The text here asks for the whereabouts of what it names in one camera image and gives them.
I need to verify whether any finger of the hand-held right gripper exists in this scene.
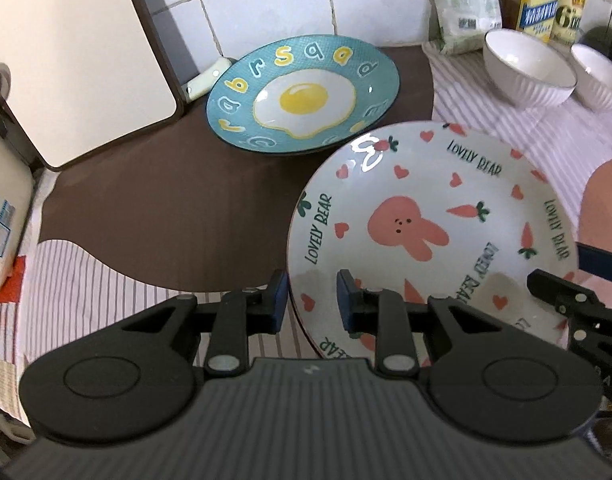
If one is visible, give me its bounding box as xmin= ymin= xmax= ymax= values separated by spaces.
xmin=527 ymin=269 xmax=603 ymax=317
xmin=575 ymin=241 xmax=612 ymax=283

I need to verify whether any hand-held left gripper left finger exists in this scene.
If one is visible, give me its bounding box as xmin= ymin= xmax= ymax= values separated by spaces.
xmin=121 ymin=269 xmax=291 ymax=377

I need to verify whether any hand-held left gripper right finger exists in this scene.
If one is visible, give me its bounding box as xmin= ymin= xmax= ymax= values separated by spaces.
xmin=336 ymin=269 xmax=492 ymax=378

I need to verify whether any white plate with rabbit print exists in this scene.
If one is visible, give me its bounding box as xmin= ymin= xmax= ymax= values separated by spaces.
xmin=287 ymin=121 xmax=580 ymax=361

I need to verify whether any white ribbed bowl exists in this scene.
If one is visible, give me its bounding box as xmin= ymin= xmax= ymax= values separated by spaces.
xmin=570 ymin=43 xmax=612 ymax=113
xmin=482 ymin=28 xmax=578 ymax=110

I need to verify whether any teal plate with egg print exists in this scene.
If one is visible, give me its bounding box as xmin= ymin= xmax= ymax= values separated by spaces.
xmin=206 ymin=35 xmax=403 ymax=157

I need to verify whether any striped patchwork tablecloth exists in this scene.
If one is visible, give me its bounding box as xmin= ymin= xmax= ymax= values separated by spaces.
xmin=0 ymin=42 xmax=612 ymax=428

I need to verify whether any dark wok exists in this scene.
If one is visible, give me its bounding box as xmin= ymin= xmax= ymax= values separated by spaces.
xmin=583 ymin=25 xmax=612 ymax=68

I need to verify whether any clear bottle with brown cap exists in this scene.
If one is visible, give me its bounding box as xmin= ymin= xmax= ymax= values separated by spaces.
xmin=551 ymin=0 xmax=589 ymax=47

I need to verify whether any oil bottle with yellow label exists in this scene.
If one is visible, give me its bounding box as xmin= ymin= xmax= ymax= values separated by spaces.
xmin=516 ymin=0 xmax=562 ymax=44

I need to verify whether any white and green plastic bag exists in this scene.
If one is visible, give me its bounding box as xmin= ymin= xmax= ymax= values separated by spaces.
xmin=420 ymin=0 xmax=503 ymax=56

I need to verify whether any white rice cooker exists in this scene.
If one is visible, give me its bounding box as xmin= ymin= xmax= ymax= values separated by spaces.
xmin=0 ymin=62 xmax=37 ymax=299

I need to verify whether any white cutting board brown edge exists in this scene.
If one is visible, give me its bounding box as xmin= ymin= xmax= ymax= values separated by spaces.
xmin=0 ymin=0 xmax=188 ymax=171

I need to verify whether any pale green knife handle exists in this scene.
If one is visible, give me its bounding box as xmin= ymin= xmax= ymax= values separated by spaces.
xmin=186 ymin=57 xmax=235 ymax=101

